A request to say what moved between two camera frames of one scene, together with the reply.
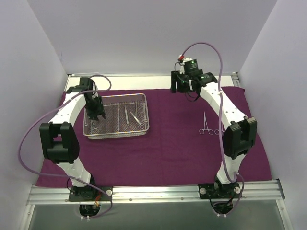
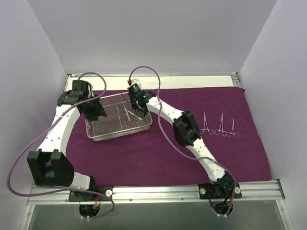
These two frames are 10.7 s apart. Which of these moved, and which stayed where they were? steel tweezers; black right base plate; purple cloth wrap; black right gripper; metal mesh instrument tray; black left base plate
Moved: black right gripper; steel tweezers; metal mesh instrument tray
Stayed: black left base plate; black right base plate; purple cloth wrap
